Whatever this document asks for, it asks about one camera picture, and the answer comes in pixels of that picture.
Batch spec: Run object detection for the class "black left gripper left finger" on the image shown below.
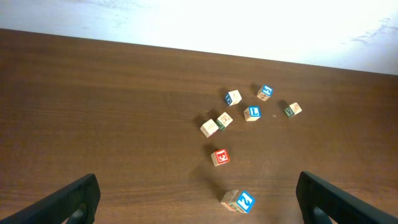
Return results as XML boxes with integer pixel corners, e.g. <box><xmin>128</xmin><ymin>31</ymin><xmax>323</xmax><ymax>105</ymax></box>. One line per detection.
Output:
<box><xmin>1</xmin><ymin>174</ymin><xmax>101</xmax><ymax>224</ymax></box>

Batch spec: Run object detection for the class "plain picture wooden block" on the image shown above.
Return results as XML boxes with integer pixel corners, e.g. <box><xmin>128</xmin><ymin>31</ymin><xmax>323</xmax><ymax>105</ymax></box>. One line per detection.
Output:
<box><xmin>284</xmin><ymin>102</ymin><xmax>302</xmax><ymax>118</ymax></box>

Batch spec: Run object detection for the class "red E wooden block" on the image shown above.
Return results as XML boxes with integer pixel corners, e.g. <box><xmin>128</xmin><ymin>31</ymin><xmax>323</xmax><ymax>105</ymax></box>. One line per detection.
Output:
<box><xmin>211</xmin><ymin>149</ymin><xmax>230</xmax><ymax>166</ymax></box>

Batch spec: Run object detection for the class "green V wooden block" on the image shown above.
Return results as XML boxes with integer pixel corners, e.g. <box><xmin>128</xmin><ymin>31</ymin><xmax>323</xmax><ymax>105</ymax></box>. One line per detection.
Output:
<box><xmin>220</xmin><ymin>190</ymin><xmax>239</xmax><ymax>212</ymax></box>

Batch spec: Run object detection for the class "blue D wooden block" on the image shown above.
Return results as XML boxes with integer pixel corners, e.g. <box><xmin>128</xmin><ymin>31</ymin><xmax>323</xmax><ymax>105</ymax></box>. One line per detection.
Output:
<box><xmin>224</xmin><ymin>90</ymin><xmax>242</xmax><ymax>106</ymax></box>

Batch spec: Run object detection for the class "green-edged wooden block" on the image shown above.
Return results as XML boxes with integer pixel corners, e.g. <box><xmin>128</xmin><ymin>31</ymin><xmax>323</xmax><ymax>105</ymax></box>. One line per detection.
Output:
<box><xmin>215</xmin><ymin>112</ymin><xmax>233</xmax><ymax>130</ymax></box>

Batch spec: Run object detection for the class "blue 5 wooden block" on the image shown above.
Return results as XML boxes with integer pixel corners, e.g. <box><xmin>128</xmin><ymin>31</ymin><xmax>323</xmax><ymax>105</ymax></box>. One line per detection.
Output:
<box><xmin>256</xmin><ymin>85</ymin><xmax>274</xmax><ymax>101</ymax></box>

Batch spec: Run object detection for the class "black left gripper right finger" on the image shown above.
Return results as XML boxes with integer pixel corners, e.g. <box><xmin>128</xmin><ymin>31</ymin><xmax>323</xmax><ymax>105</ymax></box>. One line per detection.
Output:
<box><xmin>296</xmin><ymin>171</ymin><xmax>397</xmax><ymax>224</ymax></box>

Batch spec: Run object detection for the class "blue L wooden block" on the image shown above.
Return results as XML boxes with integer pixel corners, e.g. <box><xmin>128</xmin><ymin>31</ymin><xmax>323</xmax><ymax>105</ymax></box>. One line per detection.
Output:
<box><xmin>244</xmin><ymin>106</ymin><xmax>261</xmax><ymax>121</ymax></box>

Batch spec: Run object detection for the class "red A wooden block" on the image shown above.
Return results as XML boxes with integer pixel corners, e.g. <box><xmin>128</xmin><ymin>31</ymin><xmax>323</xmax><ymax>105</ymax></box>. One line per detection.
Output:
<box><xmin>200</xmin><ymin>119</ymin><xmax>219</xmax><ymax>138</ymax></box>

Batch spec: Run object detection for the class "K wooden block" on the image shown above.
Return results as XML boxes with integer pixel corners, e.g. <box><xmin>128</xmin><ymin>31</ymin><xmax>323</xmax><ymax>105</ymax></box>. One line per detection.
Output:
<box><xmin>235</xmin><ymin>190</ymin><xmax>256</xmax><ymax>213</ymax></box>

